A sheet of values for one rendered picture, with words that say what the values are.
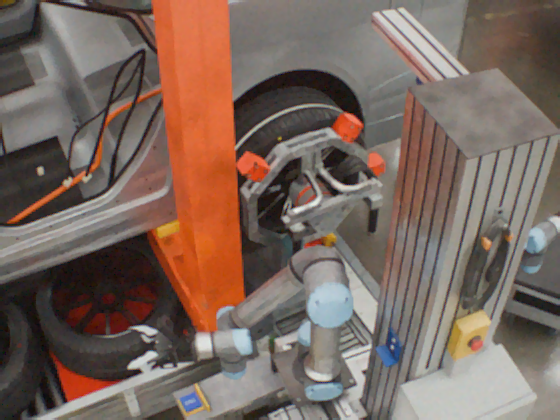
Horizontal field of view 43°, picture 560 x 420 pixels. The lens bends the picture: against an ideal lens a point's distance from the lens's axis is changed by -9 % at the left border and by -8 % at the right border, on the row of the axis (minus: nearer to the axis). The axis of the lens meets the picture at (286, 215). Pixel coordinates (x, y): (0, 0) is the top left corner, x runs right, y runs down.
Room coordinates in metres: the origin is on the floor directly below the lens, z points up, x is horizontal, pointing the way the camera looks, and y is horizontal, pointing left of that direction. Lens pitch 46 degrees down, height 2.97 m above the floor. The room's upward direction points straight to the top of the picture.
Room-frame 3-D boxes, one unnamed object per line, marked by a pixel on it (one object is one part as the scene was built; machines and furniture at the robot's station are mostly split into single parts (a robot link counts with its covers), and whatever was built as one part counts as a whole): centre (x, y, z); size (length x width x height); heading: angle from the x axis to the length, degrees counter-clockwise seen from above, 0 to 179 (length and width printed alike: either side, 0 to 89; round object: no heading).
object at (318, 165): (2.12, -0.22, 1.03); 0.19 x 0.18 x 0.11; 28
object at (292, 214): (2.03, -0.05, 1.03); 0.19 x 0.18 x 0.11; 28
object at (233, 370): (1.22, 0.16, 1.11); 0.11 x 0.08 x 0.11; 7
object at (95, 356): (1.95, 0.77, 0.39); 0.66 x 0.66 x 0.24
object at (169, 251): (2.02, 0.42, 0.69); 0.52 x 0.17 x 0.35; 28
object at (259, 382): (1.50, 0.22, 0.44); 0.43 x 0.17 x 0.03; 118
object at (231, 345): (1.20, 0.15, 1.21); 0.11 x 0.08 x 0.09; 97
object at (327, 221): (2.12, -0.11, 0.85); 0.21 x 0.14 x 0.14; 28
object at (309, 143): (2.18, -0.08, 0.85); 0.54 x 0.07 x 0.54; 118
